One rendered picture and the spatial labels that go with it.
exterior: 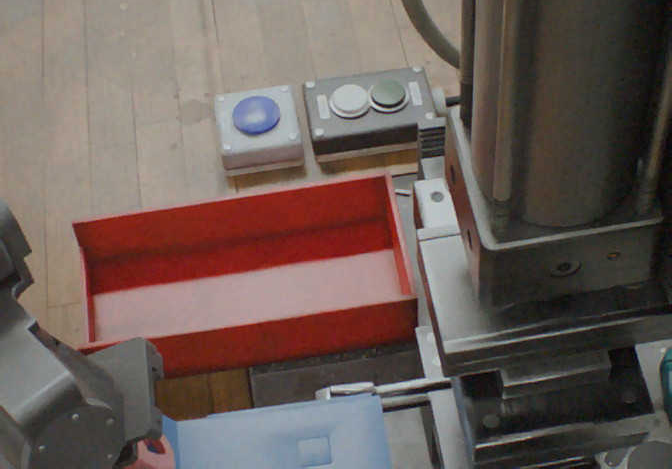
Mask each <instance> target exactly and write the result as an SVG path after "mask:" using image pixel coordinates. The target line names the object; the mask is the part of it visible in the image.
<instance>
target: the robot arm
mask: <svg viewBox="0 0 672 469"><path fill-rule="evenodd" d="M31 253H32V249H31V247H30V244H29V243H28V241H27V239H26V237H25V235H24V233H23V231H22V229H21V227H20V225H19V222H18V220H17V218H16V217H15V215H14V213H13V212H12V210H11V209H10V207H9V206H8V205H7V203H6V201H5V200H4V199H3V197H2V196H1V195H0V469H175V456H174V452H173V449H172V448H171V446H170V444H169V441H168V440H167V438H166V436H165V434H164V433H163V423H162V415H161V410H160V409H158V408H157V407H155V400H154V382H157V381H160V380H162V379H163V378H164V371H163V357H162V355H160V354H159V353H158V352H157V349H156V347H155V346H154V344H152V343H151V342H149V341H148V340H146V339H145V338H144V337H141V336H137V337H134V338H132V339H129V340H127V341H124V342H121V343H119V344H116V345H114V346H111V347H108V348H105V349H103V350H100V351H97V352H95V353H92V354H90V355H87V356H85V355H83V354H81V353H80V352H78V351H77V350H75V349H74V348H72V346H69V345H68V344H66V343H65V342H63V341H62V340H60V339H58V338H57V337H55V336H54V335H52V334H51V333H49V332H47V330H46V329H44V328H43V327H41V326H40V325H39V323H38V321H37V319H36V318H35V317H34V316H33V315H32V314H31V313H29V311H28V310H27V309H26V308H25V307H24V306H23V305H22V304H21V303H20V302H19V301H18V299H19V297H20V296H21V294H22V293H23V292H25V291H26V288H27V287H29V286H30V285H32V284H33V283H34V282H35V280H34V278H33V276H32V274H31V272H30V270H29V268H28V265H27V263H26V261H25V260H24V258H26V257H27V256H29V255H30V254H31ZM148 439H149V440H150V441H151V443H152V444H154V445H155V447H156V448H157V449H158V453H159V454H154V452H151V451H148V450H147V446H148Z"/></svg>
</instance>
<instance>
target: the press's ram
mask: <svg viewBox="0 0 672 469"><path fill-rule="evenodd" d="M443 179H444V178H439V177H438V179H432V180H425V181H418V182H414V183H413V219H414V224H415V228H416V259H417V263H418V268H419V273H420V277H421V281H422V287H423V291H425V292H424V295H426V301H427V305H428V309H429V314H430V319H431V323H432V328H433V332H434V337H435V342H436V346H437V350H438V356H439V360H440V364H441V368H442V374H443V377H444V379H448V378H450V382H451V386H452V391H453V395H454V400H455V405H456V409H457V413H458V417H459V422H460V426H461V431H462V435H463V440H464V444H465V448H466V452H467V457H468V461H469V465H470V469H520V467H526V466H532V465H538V464H545V463H551V462H557V461H562V460H563V459H570V458H576V457H583V456H589V455H595V454H601V452H607V451H614V450H620V449H626V448H632V447H638V446H640V445H645V444H647V442H648V439H649V435H650V431H651V429H652V425H653V422H654V419H655V414H656V413H655V410H654V407H653V404H652V401H651V400H652V398H651V395H650V392H649V389H648V386H647V383H646V380H645V378H644V375H643V371H642V368H641V365H640V362H639V359H638V356H637V353H636V350H635V347H634V346H636V345H642V344H643V343H649V342H656V341H662V340H669V339H672V304H670V303H669V301H668V299H667V295H666V292H665V289H664V287H663V284H662V281H661V278H660V276H659V273H658V269H657V267H656V264H654V268H653V273H652V277H651V279H650V281H649V282H648V283H647V284H646V285H644V286H642V287H639V288H627V287H623V286H621V285H616V286H613V287H610V288H604V289H597V290H590V291H583V292H577V293H571V294H564V295H558V296H553V297H551V298H544V299H538V300H532V301H524V302H518V303H513V304H512V306H510V307H509V309H507V310H505V311H501V312H488V311H485V310H483V309H481V308H478V307H477V305H476V304H475V302H474V301H473V298H472V295H471V289H472V285H473V283H472V279H471V275H470V271H469V267H468V263H467V259H466V255H465V250H464V246H463V242H462V239H461V234H460V230H459V226H458V221H457V217H455V213H454V209H453V205H452V201H451V197H450V194H449V193H448V191H447V190H446V188H445V186H444V180H443Z"/></svg>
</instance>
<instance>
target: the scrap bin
mask: <svg viewBox="0 0 672 469"><path fill-rule="evenodd" d="M71 225H72V228H73V231H74V233H75V236H76V239H77V243H78V245H79V262H80V286H81V311H82V325H83V335H84V344H82V345H79V344H78V346H77V351H78V352H80V353H81V354H83V355H85V356H87V355H90V354H92V353H95V352H97V351H100V350H103V349H105V348H108V347H111V346H114V345H116V344H119V343H121V342H124V341H127V340H129V339H132V338H134V337H137V336H141V337H144V338H145V339H146V340H148V341H149V342H151V343H152V344H154V346H155V347H156V349H157V352H158V353H159V354H160V355H162V357H163V371H164V378H163V379H162V380H165V379H171V378H177V377H185V376H191V375H197V374H205V373H211V372H217V371H224V370H230V371H231V369H236V370H238V369H237V368H242V369H244V367H250V368H251V366H258V365H264V364H271V363H278V362H284V361H292V360H298V359H305V358H312V357H318V356H325V355H332V354H339V353H345V352H353V351H359V350H366V349H373V348H379V347H386V345H393V344H400V343H406V342H414V341H416V328H417V327H419V317H418V293H417V289H416V284H415V279H414V274H413V270H412V265H411V260H410V256H409V250H408V246H406V242H405V236H404V232H403V227H402V222H401V218H400V213H399V209H398V203H397V199H396V195H395V189H394V185H393V180H391V175H390V172H389V171H383V172H376V173H369V174H362V175H355V176H349V177H341V178H333V180H327V181H319V182H313V183H306V184H299V185H292V186H284V187H278V188H270V189H264V190H256V191H250V192H242V194H235V195H228V196H221V197H215V198H207V199H201V200H193V201H187V202H180V203H172V204H166V205H159V206H152V208H145V209H139V210H131V211H124V212H118V213H111V214H104V215H97V216H91V217H84V218H77V219H72V220H71Z"/></svg>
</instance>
